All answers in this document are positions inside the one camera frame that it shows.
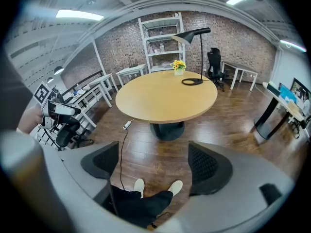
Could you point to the person's cream shoe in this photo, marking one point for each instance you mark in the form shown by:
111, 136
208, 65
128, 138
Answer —
175, 187
139, 188

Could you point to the black desk lamp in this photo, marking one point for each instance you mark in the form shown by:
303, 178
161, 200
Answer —
192, 81

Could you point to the white power strip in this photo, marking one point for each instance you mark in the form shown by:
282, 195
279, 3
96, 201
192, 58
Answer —
128, 124

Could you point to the person's black trousers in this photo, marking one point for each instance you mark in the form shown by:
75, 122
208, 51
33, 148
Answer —
141, 207

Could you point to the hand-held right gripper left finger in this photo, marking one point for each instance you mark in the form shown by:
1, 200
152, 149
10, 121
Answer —
102, 161

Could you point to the light blue bag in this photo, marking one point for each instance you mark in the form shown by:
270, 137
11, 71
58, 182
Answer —
288, 94

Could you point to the white small table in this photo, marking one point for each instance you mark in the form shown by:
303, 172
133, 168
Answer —
103, 80
132, 70

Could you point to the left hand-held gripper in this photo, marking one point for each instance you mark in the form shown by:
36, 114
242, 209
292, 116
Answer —
42, 93

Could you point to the sunflower pot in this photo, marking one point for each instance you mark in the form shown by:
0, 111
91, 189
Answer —
178, 67

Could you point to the white desk with dark top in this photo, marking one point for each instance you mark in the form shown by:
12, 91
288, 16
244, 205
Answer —
239, 68

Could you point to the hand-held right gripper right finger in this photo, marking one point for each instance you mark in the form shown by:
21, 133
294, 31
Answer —
211, 169

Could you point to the round wooden table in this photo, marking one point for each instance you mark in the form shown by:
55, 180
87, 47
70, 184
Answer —
165, 98

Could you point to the person's left cream shoe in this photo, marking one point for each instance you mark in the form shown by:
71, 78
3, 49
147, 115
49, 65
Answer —
139, 188

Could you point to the black pendant lamp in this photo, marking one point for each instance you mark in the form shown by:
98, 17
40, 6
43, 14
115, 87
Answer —
58, 70
50, 80

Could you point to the black office chair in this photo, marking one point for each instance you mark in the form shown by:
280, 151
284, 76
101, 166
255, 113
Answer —
215, 67
68, 132

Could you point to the framed picture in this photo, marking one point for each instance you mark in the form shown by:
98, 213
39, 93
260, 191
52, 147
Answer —
301, 91

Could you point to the person's right cream shoe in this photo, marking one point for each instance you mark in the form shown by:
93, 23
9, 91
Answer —
175, 187

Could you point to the oval table with black pedestal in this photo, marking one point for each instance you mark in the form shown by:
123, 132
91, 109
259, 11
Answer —
267, 122

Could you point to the white shelf unit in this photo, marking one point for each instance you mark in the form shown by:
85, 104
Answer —
162, 21

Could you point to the person's left forearm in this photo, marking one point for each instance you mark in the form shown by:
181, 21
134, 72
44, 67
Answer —
31, 121

